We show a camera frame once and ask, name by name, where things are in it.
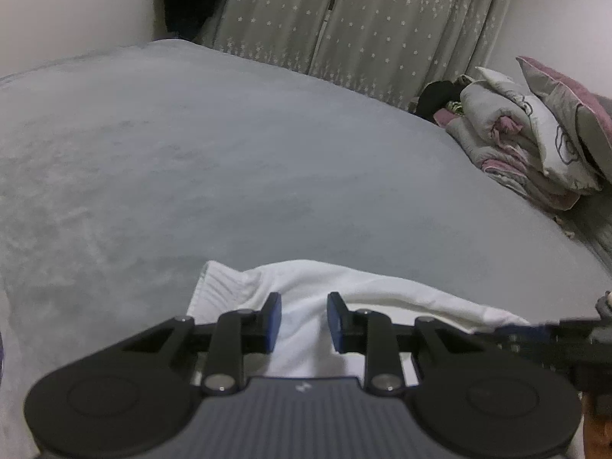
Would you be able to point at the white long-sleeve shirt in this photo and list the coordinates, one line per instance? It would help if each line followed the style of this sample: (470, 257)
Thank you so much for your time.
(382, 296)

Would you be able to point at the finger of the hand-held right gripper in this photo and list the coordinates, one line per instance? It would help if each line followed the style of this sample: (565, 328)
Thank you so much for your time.
(521, 337)

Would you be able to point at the grey star-print curtain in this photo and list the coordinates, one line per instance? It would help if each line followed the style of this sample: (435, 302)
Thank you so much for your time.
(406, 33)
(277, 14)

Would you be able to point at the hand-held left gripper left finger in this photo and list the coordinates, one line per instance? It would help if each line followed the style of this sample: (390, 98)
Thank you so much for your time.
(273, 320)

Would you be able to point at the pink and grey pillow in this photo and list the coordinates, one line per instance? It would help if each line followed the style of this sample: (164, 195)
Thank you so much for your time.
(573, 91)

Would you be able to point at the dark hanging clothes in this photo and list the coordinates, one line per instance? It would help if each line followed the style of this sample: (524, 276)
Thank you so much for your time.
(191, 0)

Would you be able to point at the white flower-outline pillow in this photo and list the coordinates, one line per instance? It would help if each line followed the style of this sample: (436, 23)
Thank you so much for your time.
(559, 143)

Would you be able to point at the person's right hand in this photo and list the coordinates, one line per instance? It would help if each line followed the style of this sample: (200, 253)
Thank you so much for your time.
(600, 425)

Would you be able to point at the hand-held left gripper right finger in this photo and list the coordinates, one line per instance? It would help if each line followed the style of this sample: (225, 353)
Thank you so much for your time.
(335, 320)

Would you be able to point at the black cloth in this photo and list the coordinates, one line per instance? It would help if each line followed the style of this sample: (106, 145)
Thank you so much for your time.
(435, 98)

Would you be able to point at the folded floral quilt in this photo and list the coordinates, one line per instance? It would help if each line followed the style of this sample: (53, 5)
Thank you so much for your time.
(483, 124)

